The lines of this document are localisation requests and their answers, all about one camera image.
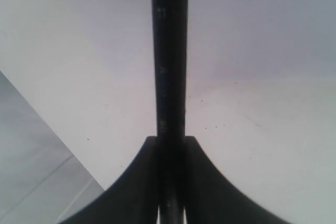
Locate black paintbrush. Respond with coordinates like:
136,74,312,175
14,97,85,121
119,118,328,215
152,0,188,223

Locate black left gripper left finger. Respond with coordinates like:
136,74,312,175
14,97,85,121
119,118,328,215
62,136,159,224

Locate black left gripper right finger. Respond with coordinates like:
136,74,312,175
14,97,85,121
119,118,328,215
184,136,287,224

